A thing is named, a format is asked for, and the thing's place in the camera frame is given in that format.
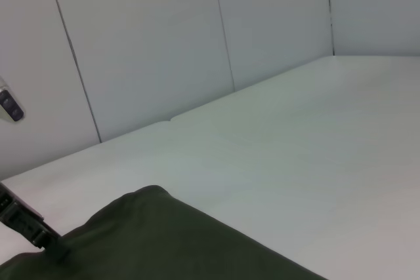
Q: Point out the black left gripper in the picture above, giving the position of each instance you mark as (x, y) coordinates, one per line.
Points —
(19, 214)

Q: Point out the dark green t-shirt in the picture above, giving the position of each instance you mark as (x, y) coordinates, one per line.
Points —
(147, 240)

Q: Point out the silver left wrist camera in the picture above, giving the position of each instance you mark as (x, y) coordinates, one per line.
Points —
(10, 103)

